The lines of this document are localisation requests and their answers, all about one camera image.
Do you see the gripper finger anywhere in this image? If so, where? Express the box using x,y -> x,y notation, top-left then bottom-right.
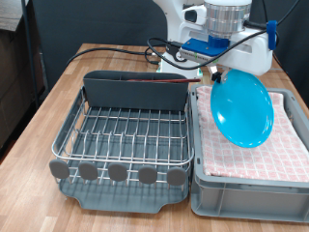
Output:
221,67 -> 233,80
211,66 -> 224,84

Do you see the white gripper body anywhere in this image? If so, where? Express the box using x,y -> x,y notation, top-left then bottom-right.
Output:
179,22 -> 274,76

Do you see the blue plate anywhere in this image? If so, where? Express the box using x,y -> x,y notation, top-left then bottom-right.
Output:
210,68 -> 275,149

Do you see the dark grey cutlery holder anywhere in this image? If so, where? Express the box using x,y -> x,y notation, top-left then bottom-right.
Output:
82,70 -> 190,112

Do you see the pink checked cloth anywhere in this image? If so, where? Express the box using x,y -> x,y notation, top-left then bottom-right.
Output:
195,85 -> 309,183

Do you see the grey plastic crate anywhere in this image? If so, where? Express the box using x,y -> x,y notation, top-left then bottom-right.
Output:
189,83 -> 309,223

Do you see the grey plastic drain tray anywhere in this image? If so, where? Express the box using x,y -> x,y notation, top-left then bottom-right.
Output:
51,90 -> 194,215

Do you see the dark metal pole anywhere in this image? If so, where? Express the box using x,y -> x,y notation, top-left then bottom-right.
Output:
20,0 -> 42,109

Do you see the blue cable clip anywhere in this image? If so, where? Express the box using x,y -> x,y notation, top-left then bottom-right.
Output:
266,19 -> 278,51

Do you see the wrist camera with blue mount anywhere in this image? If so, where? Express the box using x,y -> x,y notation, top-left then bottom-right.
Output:
179,34 -> 233,64

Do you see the black camera cable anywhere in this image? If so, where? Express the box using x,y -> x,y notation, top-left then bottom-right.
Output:
147,0 -> 302,71

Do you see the thick black cable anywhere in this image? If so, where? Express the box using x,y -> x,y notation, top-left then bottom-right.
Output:
66,43 -> 168,67

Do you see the metal wire dish rack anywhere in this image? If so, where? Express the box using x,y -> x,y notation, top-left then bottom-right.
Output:
48,86 -> 196,189

